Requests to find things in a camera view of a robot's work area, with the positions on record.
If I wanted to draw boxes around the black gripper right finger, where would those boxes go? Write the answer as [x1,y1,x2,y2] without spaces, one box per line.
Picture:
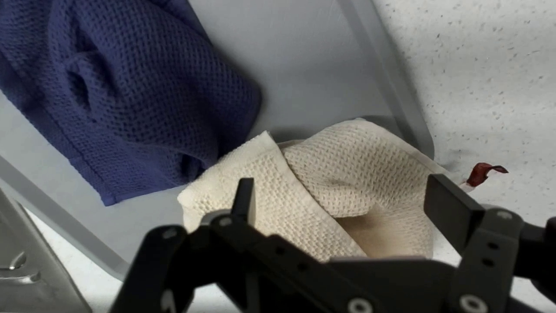
[424,173,556,313]

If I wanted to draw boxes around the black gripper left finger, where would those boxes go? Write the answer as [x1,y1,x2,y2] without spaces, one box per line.
[109,176,349,313]

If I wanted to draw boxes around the cream tea towel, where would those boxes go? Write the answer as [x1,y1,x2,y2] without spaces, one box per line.
[175,119,510,263]

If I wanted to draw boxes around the blue tea towel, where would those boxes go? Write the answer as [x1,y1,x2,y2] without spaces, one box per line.
[0,0,264,207]

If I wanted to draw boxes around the gray plastic tray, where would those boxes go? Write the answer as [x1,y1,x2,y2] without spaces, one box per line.
[0,0,436,284]

